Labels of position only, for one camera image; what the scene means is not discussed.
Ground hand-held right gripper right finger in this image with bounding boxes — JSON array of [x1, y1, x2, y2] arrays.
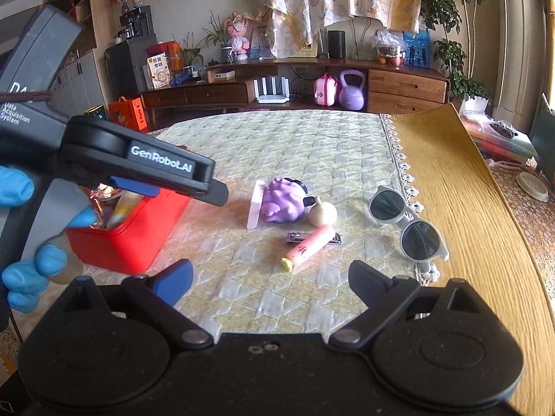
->
[[328, 260, 499, 349]]

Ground white framed sunglasses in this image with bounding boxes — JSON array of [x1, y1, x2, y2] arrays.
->
[[368, 185, 451, 272]]

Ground pink tube yellow cap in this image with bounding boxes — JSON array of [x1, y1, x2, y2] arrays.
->
[[280, 224, 337, 274]]

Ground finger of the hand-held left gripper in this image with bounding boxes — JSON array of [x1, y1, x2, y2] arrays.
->
[[126, 137, 230, 207], [108, 174, 162, 199]]

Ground blue picture box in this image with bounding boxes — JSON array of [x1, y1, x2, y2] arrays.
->
[[403, 29, 433, 69]]

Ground stack of flat books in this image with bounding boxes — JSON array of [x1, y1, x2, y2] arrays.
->
[[459, 110, 539, 166]]

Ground clear plastic bag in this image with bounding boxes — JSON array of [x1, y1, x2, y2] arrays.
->
[[487, 121, 520, 140]]

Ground yellow wood-grain table mat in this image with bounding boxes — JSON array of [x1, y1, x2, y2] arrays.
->
[[387, 103, 552, 357]]

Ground person's left hand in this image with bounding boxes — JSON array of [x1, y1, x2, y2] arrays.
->
[[0, 165, 99, 315]]

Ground garlic bulb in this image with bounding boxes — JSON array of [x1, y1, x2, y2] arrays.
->
[[309, 195, 338, 228]]

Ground wooden television cabinet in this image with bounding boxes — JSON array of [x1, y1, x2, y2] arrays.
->
[[140, 57, 452, 124]]

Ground cream quilted table cloth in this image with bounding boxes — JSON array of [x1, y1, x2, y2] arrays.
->
[[152, 110, 425, 339]]

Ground black coffee machine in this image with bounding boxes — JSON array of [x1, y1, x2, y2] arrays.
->
[[117, 5, 156, 40]]

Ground orange cartoon carton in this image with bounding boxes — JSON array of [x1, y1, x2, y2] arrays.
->
[[108, 97, 148, 133]]

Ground wooden wall cabinet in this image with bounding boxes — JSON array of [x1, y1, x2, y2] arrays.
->
[[43, 0, 109, 118]]

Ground round white lid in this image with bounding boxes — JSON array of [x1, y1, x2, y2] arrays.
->
[[515, 172, 549, 202]]

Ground white orange snack box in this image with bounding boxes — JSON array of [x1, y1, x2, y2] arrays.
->
[[147, 56, 171, 91]]

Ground brown cord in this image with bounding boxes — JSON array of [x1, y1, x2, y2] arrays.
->
[[0, 89, 51, 101]]

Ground tall potted tree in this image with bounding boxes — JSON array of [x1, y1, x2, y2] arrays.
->
[[420, 0, 495, 114]]

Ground white router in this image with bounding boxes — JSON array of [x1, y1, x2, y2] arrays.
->
[[253, 75, 291, 104]]

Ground orange gift box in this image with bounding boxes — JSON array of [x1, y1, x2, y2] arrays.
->
[[155, 41, 183, 72]]

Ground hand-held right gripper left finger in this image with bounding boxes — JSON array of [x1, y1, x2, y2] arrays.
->
[[54, 259, 214, 349]]

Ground pink toy suitcase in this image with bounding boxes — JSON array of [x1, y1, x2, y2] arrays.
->
[[313, 73, 339, 107]]

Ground small green potted plant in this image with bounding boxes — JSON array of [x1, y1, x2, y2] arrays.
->
[[179, 32, 205, 77]]

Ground black cylinder speaker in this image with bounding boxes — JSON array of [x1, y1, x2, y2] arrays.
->
[[327, 30, 347, 60]]

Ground plant in blue-white vase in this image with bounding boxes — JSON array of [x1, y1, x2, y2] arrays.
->
[[202, 10, 237, 64]]

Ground red tin box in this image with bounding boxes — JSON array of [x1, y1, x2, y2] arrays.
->
[[65, 187, 192, 275]]

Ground plastic bag of fruit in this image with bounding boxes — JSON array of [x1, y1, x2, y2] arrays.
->
[[372, 29, 407, 67]]

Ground metal nail clipper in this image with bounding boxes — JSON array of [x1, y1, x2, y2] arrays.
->
[[286, 231, 343, 246]]

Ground purple toy figure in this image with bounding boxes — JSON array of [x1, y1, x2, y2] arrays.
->
[[246, 177, 318, 230]]

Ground purple kettlebell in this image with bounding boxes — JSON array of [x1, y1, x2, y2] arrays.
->
[[339, 69, 367, 111]]

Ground white standing air conditioner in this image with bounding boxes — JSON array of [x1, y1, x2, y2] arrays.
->
[[495, 0, 542, 113]]

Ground green orange desk organizer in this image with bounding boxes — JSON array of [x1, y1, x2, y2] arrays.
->
[[529, 93, 555, 171]]

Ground pink plush doll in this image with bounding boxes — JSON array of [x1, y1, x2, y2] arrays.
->
[[223, 11, 253, 62]]

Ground black mini fridge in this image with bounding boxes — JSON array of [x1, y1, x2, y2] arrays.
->
[[103, 33, 159, 98]]

